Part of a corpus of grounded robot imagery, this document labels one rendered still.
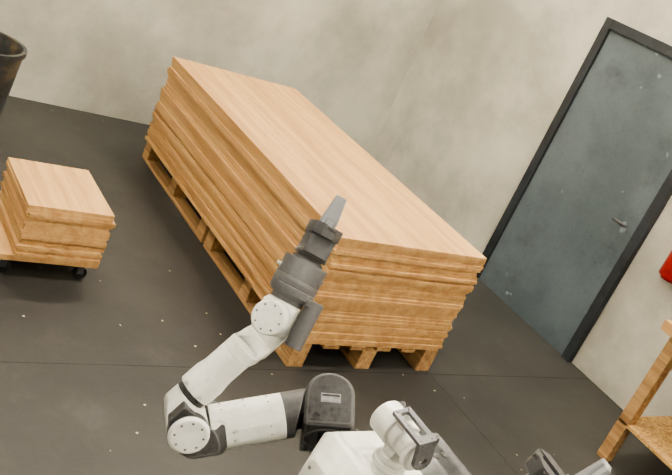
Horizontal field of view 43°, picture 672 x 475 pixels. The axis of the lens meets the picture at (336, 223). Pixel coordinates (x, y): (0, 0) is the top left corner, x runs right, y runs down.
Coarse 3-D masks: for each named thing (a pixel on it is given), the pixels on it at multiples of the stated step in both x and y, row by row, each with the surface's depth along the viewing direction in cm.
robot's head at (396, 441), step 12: (384, 408) 150; (396, 408) 150; (372, 420) 151; (384, 420) 149; (396, 420) 148; (408, 420) 150; (384, 432) 148; (396, 432) 147; (384, 444) 152; (396, 444) 147; (408, 444) 145; (384, 456) 149; (396, 456) 150; (384, 468) 148; (396, 468) 149
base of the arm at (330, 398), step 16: (320, 384) 167; (336, 384) 167; (320, 400) 165; (336, 400) 165; (352, 400) 166; (304, 416) 163; (320, 416) 163; (336, 416) 163; (352, 416) 164; (304, 432) 165; (320, 432) 164; (304, 448) 170
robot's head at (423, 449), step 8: (408, 408) 149; (400, 416) 147; (416, 416) 148; (400, 424) 146; (408, 424) 146; (416, 424) 147; (424, 424) 146; (408, 432) 144; (424, 432) 145; (416, 440) 142; (424, 440) 143; (432, 440) 143; (416, 448) 143; (424, 448) 143; (432, 448) 144; (408, 456) 144; (416, 456) 143; (424, 456) 144; (408, 464) 144; (416, 464) 144; (424, 464) 145
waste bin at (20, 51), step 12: (0, 36) 527; (0, 48) 529; (12, 48) 526; (24, 48) 518; (0, 60) 491; (12, 60) 497; (0, 72) 497; (12, 72) 506; (0, 84) 503; (12, 84) 516; (0, 96) 509; (0, 108) 516
